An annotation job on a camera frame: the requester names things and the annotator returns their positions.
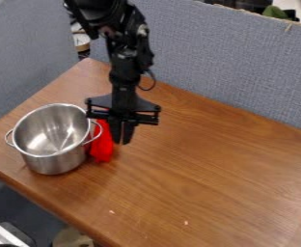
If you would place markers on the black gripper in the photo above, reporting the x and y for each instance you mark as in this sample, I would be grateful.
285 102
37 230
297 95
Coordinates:
123 107

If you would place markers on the red plastic block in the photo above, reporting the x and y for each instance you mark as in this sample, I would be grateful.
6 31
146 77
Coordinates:
102 150

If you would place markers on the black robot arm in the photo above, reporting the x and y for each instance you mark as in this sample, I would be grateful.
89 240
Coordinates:
118 21

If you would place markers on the stainless steel pot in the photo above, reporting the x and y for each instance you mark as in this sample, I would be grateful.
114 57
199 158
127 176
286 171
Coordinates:
53 137

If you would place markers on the green object behind partition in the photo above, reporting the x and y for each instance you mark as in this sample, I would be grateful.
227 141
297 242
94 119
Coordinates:
275 12

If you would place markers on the round wooden clock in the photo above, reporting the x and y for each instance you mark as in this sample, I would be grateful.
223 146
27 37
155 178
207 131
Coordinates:
82 41

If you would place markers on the grey fabric partition panel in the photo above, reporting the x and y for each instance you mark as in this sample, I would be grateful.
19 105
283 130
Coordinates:
229 54

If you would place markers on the white grey equipment corner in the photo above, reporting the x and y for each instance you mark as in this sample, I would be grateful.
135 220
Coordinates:
10 239

